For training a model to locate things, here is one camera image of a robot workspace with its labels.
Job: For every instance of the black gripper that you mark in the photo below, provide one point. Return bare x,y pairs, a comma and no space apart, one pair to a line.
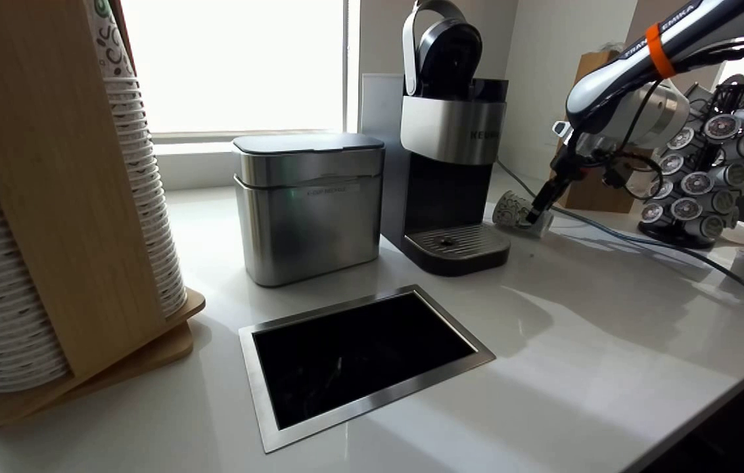
580,155

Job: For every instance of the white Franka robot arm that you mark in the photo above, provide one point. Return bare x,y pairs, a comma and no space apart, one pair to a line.
643,68

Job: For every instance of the black coffee machine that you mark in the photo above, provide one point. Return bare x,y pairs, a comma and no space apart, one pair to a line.
445,173

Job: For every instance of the paper cup stack green print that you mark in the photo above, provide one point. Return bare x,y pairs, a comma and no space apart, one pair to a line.
148,199

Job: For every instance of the wooden cup holder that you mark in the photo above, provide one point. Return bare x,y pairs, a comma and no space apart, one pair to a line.
45,173

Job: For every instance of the steel lidded canister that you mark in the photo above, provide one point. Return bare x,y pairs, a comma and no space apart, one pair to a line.
308,210

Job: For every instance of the steel framed counter trash opening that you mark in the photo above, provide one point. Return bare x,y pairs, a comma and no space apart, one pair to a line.
360,357

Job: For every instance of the bright window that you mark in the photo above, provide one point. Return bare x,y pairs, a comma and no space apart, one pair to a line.
241,60

